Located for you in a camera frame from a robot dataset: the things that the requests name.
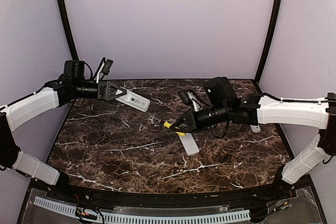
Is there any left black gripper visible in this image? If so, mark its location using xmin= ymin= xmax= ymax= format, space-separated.
xmin=73 ymin=80 xmax=127 ymax=101

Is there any white remote with display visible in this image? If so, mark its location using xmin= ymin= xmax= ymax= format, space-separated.
xmin=116 ymin=90 xmax=151 ymax=112

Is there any yellow handled screwdriver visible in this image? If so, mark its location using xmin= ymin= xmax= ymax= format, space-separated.
xmin=160 ymin=121 xmax=186 ymax=137

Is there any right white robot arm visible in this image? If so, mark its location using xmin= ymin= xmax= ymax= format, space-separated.
xmin=169 ymin=77 xmax=335 ymax=200

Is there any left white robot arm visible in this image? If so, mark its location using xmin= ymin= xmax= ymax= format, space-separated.
xmin=1 ymin=60 xmax=129 ymax=201

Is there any white centre remote control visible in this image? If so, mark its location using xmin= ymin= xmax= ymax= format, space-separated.
xmin=179 ymin=133 xmax=200 ymax=156

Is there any white remote control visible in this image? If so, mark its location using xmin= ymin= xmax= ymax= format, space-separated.
xmin=250 ymin=125 xmax=261 ymax=133
xmin=179 ymin=133 xmax=200 ymax=156

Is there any white right remote control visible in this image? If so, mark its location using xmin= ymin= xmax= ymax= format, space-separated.
xmin=250 ymin=125 xmax=261 ymax=133

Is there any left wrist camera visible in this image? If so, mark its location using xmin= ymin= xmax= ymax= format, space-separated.
xmin=94 ymin=57 xmax=113 ymax=83

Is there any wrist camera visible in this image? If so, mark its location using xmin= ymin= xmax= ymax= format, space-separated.
xmin=178 ymin=90 xmax=202 ymax=111
xmin=94 ymin=57 xmax=113 ymax=83

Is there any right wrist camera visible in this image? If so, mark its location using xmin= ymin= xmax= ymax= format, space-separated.
xmin=178 ymin=90 xmax=202 ymax=111

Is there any left black frame post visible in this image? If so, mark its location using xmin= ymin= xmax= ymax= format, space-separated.
xmin=57 ymin=0 xmax=85 ymax=87

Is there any black frame post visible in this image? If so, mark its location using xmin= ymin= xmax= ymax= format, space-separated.
xmin=57 ymin=0 xmax=85 ymax=87
xmin=253 ymin=0 xmax=281 ymax=87

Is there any black front table rail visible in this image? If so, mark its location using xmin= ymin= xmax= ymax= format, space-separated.
xmin=47 ymin=185 xmax=291 ymax=209

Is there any white slotted cable duct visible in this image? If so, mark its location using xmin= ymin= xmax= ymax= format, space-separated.
xmin=34 ymin=196 xmax=250 ymax=223

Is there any right black frame post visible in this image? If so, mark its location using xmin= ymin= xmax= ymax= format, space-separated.
xmin=253 ymin=0 xmax=281 ymax=87

